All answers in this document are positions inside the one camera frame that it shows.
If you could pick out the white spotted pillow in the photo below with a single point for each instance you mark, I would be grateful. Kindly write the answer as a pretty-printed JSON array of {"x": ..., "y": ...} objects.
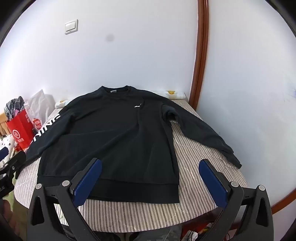
[{"x": 5, "y": 142}]

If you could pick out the wooden headboard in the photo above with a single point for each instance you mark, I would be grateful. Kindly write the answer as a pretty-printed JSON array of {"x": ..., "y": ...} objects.
[{"x": 2, "y": 125}]

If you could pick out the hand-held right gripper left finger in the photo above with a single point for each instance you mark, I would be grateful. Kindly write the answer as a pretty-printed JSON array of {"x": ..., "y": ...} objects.
[{"x": 87, "y": 178}]

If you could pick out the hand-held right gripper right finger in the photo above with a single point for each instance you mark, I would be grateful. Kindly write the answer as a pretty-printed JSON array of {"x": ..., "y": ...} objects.
[{"x": 212, "y": 180}]

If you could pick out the brown wooden door frame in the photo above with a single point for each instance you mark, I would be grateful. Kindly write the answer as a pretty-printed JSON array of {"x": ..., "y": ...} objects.
[{"x": 201, "y": 46}]

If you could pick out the white light switch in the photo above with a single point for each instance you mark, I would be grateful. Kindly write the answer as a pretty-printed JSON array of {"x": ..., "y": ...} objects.
[{"x": 71, "y": 26}]

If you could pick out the red paper bag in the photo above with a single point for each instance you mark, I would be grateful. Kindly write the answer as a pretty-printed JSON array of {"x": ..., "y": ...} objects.
[{"x": 19, "y": 132}]

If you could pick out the dark plastic bag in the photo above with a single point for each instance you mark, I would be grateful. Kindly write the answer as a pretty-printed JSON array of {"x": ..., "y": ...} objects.
[{"x": 15, "y": 106}]

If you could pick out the black sweatshirt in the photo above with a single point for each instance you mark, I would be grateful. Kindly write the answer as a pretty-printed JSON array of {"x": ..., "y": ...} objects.
[{"x": 111, "y": 143}]

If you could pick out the white power strip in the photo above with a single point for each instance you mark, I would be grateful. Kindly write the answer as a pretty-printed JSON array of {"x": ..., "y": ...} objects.
[{"x": 192, "y": 233}]

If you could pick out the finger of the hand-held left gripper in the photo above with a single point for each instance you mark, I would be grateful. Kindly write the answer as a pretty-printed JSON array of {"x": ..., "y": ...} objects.
[
  {"x": 16, "y": 161},
  {"x": 3, "y": 153}
]

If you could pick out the striped quilted cover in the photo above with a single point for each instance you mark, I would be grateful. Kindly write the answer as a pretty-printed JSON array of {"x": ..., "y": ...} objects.
[{"x": 150, "y": 215}]

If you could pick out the white plastic shopping bag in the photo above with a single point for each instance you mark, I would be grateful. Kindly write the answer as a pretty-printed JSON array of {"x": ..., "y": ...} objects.
[{"x": 40, "y": 104}]

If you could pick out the brown wooden baseboard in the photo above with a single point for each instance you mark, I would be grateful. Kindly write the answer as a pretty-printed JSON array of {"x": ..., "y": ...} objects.
[{"x": 278, "y": 207}]

